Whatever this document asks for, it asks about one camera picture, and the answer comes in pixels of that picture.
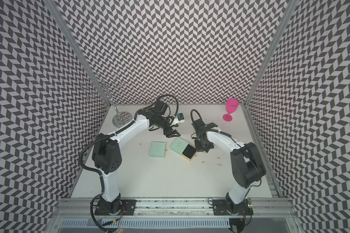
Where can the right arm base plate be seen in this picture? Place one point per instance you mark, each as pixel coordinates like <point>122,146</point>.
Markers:
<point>231,208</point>

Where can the aluminium right corner post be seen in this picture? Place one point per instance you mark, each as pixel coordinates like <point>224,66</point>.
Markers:
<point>289,11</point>

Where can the aluminium corner post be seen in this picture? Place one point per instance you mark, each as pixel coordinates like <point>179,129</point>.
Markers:
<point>55,13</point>
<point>289,11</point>

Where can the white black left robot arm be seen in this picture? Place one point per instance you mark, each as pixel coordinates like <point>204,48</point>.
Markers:
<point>107,148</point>

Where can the aluminium front rail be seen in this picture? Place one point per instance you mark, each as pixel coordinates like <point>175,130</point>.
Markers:
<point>176,215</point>

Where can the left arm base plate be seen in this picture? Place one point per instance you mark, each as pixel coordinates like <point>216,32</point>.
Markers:
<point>115,208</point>

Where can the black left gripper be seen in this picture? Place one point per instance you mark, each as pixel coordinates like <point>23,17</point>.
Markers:
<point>169,133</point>

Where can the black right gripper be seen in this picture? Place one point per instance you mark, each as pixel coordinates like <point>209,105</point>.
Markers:
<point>199,149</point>

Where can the mint box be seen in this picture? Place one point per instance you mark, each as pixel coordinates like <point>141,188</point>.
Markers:
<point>157,149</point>
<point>183,148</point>

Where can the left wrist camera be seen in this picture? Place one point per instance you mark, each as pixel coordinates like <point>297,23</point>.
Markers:
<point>179,118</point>

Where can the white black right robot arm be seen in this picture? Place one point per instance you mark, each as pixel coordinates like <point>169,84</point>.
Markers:
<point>246,161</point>

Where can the pink plastic wine glass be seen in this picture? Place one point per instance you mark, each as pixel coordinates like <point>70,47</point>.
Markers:
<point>231,107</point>

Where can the aluminium left corner post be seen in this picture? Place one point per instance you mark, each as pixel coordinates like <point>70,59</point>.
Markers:
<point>55,13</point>

